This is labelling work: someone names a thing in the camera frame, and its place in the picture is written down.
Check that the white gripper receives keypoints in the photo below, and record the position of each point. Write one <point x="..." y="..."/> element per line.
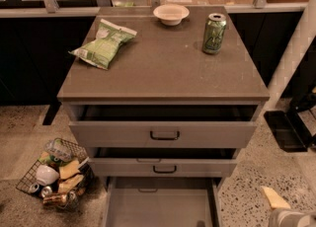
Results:
<point x="285" y="218"/>

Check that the grey bottom drawer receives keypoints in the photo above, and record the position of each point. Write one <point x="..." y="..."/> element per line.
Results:
<point x="162" y="202"/>

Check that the grey drawer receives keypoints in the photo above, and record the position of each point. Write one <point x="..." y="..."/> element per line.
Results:
<point x="160" y="162"/>
<point x="162" y="202"/>
<point x="158" y="126"/>

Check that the grey drawer cabinet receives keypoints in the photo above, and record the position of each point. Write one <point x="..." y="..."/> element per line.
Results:
<point x="166" y="66"/>

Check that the grey middle drawer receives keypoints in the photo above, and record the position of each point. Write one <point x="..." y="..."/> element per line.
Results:
<point x="160" y="162"/>

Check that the grey top drawer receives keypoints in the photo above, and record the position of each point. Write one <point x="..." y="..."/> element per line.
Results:
<point x="158" y="126"/>

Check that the black floor tray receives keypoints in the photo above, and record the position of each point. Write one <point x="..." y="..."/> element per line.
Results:
<point x="289" y="130"/>

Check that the green soda can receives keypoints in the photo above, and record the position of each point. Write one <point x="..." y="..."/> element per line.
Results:
<point x="214" y="29"/>

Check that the yellow sponge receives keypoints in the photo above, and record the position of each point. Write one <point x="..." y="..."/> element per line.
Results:
<point x="69" y="170"/>

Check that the white bowl on cabinet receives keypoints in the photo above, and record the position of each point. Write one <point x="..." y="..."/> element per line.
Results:
<point x="171" y="14"/>

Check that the clear plastic bottle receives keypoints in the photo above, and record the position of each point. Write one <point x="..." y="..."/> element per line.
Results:
<point x="57" y="149"/>

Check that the brown shiny packet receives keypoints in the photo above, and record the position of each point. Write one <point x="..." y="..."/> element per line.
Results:
<point x="56" y="199"/>

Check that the white bowl in basket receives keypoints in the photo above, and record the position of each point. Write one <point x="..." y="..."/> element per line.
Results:
<point x="45" y="175"/>

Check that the green chip bag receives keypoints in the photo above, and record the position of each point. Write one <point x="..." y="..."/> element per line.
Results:
<point x="102" y="50"/>

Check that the silver can in basket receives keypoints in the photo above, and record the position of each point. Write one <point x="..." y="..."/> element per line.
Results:
<point x="34" y="188"/>

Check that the black wire basket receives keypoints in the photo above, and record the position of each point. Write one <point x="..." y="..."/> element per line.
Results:
<point x="74" y="186"/>

